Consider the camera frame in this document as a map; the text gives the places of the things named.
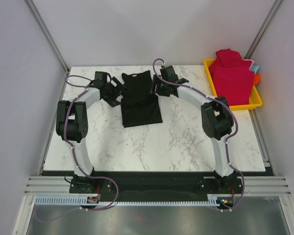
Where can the black t-shirt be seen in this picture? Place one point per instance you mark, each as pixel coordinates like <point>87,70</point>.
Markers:
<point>139,105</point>

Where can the cyan cloth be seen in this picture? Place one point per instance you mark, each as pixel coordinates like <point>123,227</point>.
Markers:
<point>254,68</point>

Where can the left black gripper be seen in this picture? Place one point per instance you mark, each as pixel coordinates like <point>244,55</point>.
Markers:
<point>118,90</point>

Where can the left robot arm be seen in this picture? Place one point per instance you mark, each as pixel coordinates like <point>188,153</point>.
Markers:
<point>72,122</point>

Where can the right aluminium frame post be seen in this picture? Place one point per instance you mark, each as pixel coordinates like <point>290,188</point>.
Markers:
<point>264,27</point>

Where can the pink cloth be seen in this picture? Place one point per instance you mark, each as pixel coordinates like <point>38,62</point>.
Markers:
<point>250,61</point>

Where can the white slotted cable duct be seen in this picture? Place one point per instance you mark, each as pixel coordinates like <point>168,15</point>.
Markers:
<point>129,199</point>

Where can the left aluminium frame post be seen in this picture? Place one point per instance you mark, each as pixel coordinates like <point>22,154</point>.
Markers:
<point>46,33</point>

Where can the red t-shirt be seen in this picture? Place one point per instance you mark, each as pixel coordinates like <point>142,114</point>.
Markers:
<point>232,77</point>

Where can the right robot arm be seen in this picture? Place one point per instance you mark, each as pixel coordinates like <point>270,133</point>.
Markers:
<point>217,120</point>

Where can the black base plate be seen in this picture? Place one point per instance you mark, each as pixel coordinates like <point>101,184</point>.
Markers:
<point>116,182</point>

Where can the aluminium rail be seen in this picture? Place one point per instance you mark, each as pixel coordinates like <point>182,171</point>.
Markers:
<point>47,185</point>

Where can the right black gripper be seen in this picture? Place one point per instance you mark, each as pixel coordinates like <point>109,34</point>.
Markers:
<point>158,90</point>

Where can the yellow plastic bin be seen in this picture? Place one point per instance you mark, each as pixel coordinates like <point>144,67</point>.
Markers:
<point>254,99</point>

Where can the orange cloth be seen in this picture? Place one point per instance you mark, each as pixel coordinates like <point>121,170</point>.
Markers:
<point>257,79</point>

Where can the aluminium frame post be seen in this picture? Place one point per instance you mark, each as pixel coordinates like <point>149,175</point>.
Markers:
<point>46,33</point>
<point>264,27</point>

